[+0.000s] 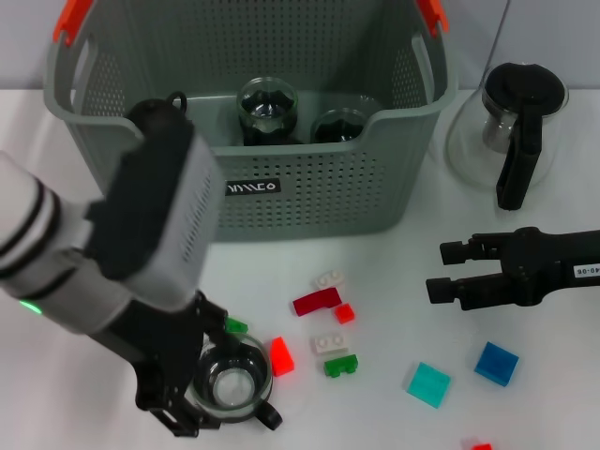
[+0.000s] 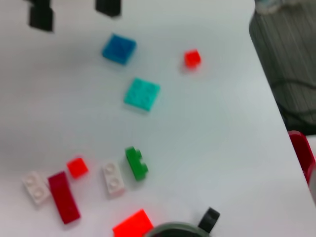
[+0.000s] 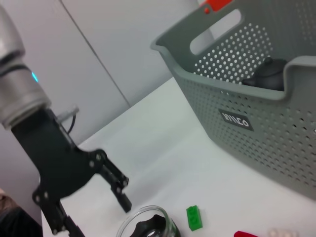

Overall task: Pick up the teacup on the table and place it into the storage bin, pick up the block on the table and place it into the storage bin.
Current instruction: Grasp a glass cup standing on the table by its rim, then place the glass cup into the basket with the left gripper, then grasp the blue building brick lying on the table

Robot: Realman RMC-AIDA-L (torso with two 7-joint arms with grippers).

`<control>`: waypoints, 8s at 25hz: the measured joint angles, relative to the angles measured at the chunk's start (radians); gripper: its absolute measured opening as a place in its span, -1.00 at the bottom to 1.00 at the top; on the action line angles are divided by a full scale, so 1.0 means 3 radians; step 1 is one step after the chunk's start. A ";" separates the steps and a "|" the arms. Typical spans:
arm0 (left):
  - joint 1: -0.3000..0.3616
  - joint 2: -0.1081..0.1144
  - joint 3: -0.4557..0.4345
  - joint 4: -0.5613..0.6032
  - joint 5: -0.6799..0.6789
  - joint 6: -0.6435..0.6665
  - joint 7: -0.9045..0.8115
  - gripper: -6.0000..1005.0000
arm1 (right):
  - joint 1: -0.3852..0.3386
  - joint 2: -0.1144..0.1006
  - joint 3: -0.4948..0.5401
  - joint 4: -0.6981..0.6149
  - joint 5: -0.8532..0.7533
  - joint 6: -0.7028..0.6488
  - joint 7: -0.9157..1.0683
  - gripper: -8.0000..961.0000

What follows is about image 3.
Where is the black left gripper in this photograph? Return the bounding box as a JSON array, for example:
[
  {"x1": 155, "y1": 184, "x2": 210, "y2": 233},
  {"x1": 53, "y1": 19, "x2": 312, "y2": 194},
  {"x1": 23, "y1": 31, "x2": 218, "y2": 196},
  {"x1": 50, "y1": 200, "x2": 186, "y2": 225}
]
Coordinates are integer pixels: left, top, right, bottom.
[{"x1": 11, "y1": 108, "x2": 133, "y2": 237}]

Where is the left gripper cable with connector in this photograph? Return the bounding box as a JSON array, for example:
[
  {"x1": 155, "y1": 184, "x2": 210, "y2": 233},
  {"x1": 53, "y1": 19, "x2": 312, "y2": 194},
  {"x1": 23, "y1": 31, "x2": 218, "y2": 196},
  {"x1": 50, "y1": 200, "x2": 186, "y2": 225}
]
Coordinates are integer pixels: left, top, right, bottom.
[{"x1": 55, "y1": 105, "x2": 80, "y2": 134}]

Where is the black clay teapot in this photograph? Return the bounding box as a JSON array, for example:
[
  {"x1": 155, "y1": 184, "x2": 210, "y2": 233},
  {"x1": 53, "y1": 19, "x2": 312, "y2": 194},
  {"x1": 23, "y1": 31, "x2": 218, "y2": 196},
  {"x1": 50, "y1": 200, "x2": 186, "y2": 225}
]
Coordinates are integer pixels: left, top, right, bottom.
[{"x1": 241, "y1": 56, "x2": 288, "y2": 91}]

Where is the glass teacup with black base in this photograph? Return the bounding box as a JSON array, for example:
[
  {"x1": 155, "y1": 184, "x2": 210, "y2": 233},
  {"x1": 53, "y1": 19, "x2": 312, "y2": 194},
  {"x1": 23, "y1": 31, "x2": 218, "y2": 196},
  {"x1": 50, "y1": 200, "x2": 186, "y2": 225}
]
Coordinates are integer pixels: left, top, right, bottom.
[{"x1": 116, "y1": 204, "x2": 182, "y2": 237}]

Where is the bright green toy brick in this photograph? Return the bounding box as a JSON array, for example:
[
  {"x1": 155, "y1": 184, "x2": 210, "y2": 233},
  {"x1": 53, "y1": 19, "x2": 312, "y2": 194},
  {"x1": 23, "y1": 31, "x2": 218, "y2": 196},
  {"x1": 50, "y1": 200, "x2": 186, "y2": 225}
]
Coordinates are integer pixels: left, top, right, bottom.
[{"x1": 186, "y1": 204, "x2": 204, "y2": 232}]

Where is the dark red arch brick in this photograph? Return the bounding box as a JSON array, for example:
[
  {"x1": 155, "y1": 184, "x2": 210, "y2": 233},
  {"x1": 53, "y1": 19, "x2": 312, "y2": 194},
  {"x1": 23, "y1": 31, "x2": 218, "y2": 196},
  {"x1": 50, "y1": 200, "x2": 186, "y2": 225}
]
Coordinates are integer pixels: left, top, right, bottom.
[{"x1": 233, "y1": 230, "x2": 260, "y2": 237}]

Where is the white toy brick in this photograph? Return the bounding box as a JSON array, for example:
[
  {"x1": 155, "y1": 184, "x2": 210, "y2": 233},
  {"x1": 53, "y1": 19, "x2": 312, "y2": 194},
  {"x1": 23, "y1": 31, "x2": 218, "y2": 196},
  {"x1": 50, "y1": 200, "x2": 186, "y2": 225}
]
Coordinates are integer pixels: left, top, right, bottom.
[{"x1": 268, "y1": 228, "x2": 301, "y2": 237}]

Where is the grey perforated plastic storage bin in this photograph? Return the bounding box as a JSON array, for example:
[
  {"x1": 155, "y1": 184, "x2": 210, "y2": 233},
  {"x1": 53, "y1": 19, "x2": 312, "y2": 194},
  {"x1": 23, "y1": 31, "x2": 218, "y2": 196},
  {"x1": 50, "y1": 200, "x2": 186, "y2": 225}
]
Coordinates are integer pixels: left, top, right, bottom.
[{"x1": 150, "y1": 0, "x2": 316, "y2": 202}]

